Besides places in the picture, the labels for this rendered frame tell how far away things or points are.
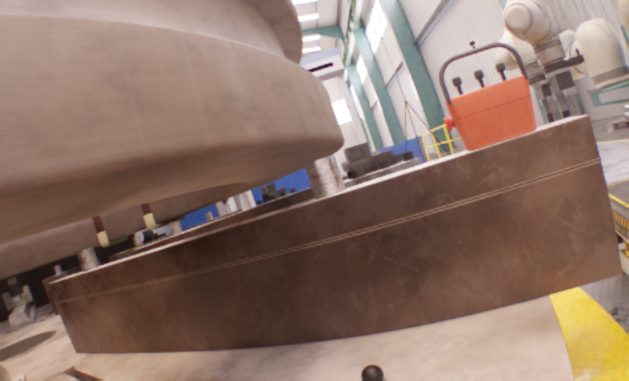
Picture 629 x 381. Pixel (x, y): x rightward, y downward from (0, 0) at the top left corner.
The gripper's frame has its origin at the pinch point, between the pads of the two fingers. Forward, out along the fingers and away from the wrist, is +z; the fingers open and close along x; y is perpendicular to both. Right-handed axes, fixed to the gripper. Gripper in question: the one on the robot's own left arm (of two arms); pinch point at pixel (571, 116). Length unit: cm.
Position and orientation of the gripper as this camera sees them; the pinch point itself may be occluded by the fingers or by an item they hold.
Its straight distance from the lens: 122.4
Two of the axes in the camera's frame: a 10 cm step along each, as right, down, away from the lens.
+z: 3.2, 9.5, 0.4
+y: -8.6, 2.7, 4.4
